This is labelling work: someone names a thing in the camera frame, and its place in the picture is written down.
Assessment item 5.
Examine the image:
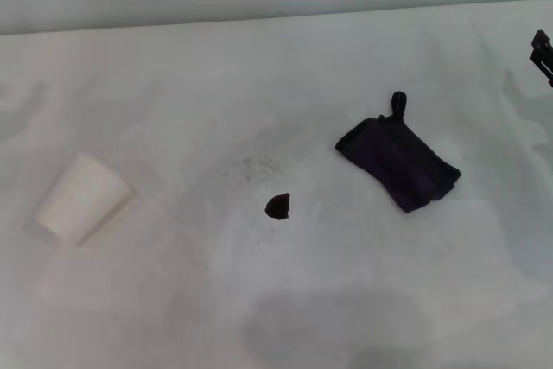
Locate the purple rag with black loop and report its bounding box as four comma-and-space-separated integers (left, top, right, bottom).
334, 91, 462, 214

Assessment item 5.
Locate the white paper cup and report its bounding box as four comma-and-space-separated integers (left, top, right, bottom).
34, 151, 133, 247

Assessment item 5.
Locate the black water stain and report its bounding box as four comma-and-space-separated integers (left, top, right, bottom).
264, 192, 292, 221

